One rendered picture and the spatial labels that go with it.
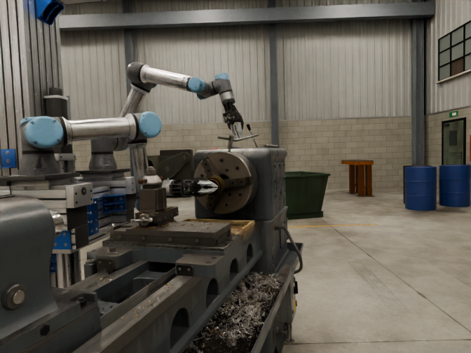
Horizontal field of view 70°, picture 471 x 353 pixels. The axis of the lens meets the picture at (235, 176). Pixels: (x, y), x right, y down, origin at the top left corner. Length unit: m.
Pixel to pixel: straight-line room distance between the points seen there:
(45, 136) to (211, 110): 10.63
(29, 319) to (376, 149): 12.27
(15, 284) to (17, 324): 0.07
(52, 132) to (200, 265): 0.78
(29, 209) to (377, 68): 12.67
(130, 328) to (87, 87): 12.48
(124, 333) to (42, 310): 0.16
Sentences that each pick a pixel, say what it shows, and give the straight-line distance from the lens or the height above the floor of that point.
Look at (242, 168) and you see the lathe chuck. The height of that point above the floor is 1.15.
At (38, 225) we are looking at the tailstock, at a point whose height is 1.10.
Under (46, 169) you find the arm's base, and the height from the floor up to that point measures 1.18.
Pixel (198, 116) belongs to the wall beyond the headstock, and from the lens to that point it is 11.92.
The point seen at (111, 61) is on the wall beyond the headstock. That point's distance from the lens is 12.94.
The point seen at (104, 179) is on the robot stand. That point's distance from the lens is 1.98.
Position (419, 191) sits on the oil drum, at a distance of 7.81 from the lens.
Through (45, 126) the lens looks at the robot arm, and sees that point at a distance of 1.44.
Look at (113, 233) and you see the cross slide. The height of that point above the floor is 0.95.
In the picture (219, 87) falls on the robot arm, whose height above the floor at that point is 1.58.
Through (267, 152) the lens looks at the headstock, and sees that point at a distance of 1.79.
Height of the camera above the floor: 1.21
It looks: 3 degrees down
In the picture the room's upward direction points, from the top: 2 degrees counter-clockwise
